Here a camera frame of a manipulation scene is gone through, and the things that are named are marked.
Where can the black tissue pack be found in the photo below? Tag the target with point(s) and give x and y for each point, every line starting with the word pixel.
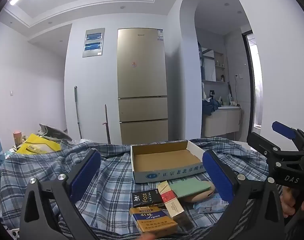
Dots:
pixel 145 197

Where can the fridge magnet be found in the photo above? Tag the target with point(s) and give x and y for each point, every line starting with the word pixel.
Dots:
pixel 134 63

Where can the grey electrical panel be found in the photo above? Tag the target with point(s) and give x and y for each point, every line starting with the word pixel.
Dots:
pixel 93 42

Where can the cardboard box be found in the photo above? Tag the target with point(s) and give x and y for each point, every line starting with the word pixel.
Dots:
pixel 164 158

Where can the red lidded jar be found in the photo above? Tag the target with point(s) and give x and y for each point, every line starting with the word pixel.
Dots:
pixel 18 137

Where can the brown wooden stick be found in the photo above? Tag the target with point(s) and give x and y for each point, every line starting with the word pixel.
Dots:
pixel 107 125

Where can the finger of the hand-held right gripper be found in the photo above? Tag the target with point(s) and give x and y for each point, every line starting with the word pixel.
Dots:
pixel 283 128
pixel 260 143

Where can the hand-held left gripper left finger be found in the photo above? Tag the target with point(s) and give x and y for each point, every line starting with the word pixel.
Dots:
pixel 84 177

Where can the blue plaid blanket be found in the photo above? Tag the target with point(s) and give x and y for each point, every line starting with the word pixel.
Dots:
pixel 42 162

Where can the dark door frame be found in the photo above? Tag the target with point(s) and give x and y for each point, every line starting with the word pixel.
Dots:
pixel 249 85

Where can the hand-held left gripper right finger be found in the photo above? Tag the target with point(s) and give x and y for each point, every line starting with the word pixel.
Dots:
pixel 218 177

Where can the light blue wipes packet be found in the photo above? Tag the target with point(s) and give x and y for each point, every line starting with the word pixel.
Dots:
pixel 209 205

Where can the red white cigarette pack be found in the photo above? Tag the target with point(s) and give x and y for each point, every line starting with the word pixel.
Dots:
pixel 171 202

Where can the person's right hand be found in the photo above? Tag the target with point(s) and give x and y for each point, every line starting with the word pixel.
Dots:
pixel 288 202

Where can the mirror wall cabinet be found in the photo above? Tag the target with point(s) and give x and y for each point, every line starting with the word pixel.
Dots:
pixel 209 65

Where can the yellow plastic bag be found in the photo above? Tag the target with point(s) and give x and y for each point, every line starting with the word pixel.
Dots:
pixel 37 145

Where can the gold refrigerator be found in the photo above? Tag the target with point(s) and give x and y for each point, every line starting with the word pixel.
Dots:
pixel 142 80

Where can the dark blue clothes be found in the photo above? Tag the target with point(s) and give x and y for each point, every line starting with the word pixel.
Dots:
pixel 209 107

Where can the green cloth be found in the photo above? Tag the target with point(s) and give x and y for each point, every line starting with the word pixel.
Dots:
pixel 189 187

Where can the yellow blue cigarette pack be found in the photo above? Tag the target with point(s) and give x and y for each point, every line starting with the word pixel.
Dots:
pixel 152 220

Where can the white wall socket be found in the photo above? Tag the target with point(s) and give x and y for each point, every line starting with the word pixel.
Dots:
pixel 238 76

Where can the beige round pad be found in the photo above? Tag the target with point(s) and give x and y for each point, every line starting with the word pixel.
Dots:
pixel 201 196

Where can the grey white bag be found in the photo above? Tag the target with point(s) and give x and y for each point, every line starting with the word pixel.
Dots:
pixel 53 131

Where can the beige vanity cabinet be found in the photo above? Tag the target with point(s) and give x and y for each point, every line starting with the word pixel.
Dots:
pixel 221 122

